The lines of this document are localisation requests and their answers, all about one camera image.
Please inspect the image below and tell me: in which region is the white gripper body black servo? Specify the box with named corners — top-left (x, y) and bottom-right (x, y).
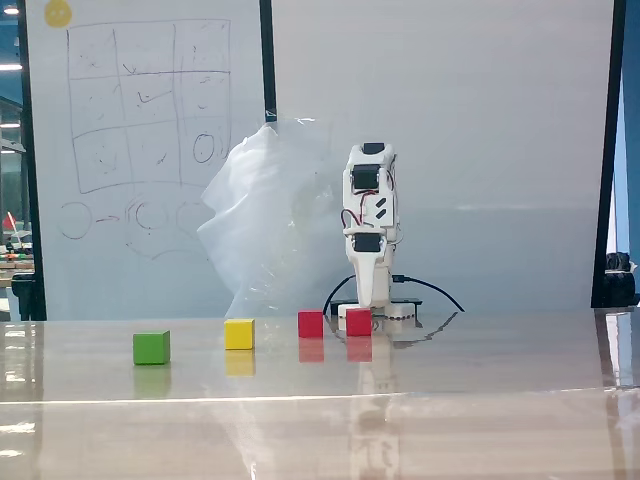
top-left (343, 228), bottom-right (397, 261)

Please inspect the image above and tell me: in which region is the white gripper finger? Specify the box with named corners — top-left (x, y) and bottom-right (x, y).
top-left (350, 252), bottom-right (385, 308)

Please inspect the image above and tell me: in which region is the red wooden cube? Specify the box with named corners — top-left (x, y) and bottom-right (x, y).
top-left (345, 308), bottom-right (373, 338)
top-left (297, 309), bottom-right (325, 339)

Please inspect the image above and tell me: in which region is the yellow wooden cube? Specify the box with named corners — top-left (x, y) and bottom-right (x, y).
top-left (224, 318), bottom-right (256, 351)

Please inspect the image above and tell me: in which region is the green wooden cube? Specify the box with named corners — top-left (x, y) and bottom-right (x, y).
top-left (132, 330), bottom-right (172, 366)

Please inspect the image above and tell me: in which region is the black table clamp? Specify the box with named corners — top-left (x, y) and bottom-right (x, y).
top-left (329, 297), bottom-right (424, 308)

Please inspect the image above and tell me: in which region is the translucent white plastic bag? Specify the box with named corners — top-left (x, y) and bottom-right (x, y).
top-left (196, 115), bottom-right (351, 319)

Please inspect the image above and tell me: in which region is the plain white board panel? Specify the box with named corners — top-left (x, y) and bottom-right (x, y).
top-left (269, 0), bottom-right (615, 315)

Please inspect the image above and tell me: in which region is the whiteboard with marker drawings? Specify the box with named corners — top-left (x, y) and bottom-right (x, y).
top-left (24, 0), bottom-right (267, 321)

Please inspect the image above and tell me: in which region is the yellow round magnet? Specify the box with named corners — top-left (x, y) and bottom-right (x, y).
top-left (43, 0), bottom-right (74, 29)

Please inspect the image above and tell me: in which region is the thick black cable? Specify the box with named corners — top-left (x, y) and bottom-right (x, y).
top-left (392, 274), bottom-right (466, 314)

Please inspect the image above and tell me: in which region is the thin black cable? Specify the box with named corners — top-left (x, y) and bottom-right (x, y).
top-left (322, 276), bottom-right (351, 317)

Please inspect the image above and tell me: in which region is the black board frame post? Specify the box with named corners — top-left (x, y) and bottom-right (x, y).
top-left (16, 0), bottom-right (49, 321)
top-left (258, 0), bottom-right (279, 124)
top-left (590, 0), bottom-right (628, 309)

